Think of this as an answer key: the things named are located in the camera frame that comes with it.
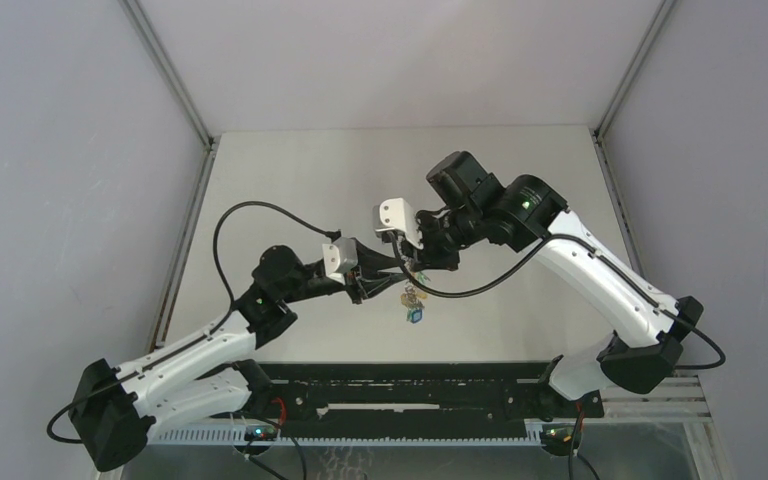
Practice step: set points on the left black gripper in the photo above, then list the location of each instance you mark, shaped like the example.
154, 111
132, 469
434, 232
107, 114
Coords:
366, 281

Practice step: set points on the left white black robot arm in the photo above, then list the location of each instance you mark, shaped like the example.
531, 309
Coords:
116, 411

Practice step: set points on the right aluminium frame post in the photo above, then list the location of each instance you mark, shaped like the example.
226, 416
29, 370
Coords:
612, 136

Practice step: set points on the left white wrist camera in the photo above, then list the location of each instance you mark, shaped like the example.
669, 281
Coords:
339, 258

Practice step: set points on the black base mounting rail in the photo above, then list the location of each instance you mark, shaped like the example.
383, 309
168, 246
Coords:
406, 399

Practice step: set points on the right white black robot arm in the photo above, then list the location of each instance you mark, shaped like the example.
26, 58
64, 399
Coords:
528, 216

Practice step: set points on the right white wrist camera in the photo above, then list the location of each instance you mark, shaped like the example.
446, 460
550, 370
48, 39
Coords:
397, 215

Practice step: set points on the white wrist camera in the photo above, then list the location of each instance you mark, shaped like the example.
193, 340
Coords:
339, 258
397, 215

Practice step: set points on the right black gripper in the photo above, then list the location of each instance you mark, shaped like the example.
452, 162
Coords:
428, 258

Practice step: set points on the white slotted cable duct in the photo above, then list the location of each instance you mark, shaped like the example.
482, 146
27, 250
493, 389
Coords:
523, 434

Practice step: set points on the keyring with coloured keys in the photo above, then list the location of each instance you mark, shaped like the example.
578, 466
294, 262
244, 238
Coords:
413, 299

